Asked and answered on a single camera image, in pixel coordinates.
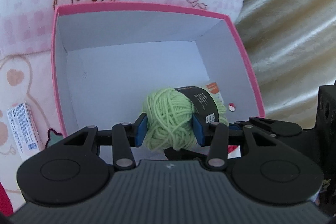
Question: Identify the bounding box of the clear dental floss box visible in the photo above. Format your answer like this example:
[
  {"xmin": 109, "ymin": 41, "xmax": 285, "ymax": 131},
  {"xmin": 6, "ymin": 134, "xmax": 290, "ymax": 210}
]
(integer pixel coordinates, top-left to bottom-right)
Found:
[{"xmin": 205, "ymin": 82, "xmax": 236, "ymax": 112}]

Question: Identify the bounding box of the beige satin bed sheet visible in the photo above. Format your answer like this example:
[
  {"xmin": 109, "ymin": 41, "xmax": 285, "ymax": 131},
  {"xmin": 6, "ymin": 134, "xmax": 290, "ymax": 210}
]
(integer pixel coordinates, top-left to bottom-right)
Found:
[{"xmin": 236, "ymin": 0, "xmax": 335, "ymax": 128}]

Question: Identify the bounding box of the pink cardboard box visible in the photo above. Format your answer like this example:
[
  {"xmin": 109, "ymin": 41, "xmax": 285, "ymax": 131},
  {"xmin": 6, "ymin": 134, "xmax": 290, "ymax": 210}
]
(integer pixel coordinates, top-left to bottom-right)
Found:
[{"xmin": 51, "ymin": 2, "xmax": 265, "ymax": 135}]

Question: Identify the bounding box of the white toothpaste box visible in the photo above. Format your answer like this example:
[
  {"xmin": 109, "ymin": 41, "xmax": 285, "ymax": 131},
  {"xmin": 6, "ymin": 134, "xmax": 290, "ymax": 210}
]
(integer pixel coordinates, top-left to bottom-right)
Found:
[{"xmin": 7, "ymin": 103, "xmax": 43, "ymax": 161}]

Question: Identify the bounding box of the green yarn ball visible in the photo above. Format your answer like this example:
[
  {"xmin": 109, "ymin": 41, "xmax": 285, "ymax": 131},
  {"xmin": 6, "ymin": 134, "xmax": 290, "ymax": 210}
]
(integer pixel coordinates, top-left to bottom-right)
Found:
[{"xmin": 142, "ymin": 86, "xmax": 229, "ymax": 152}]

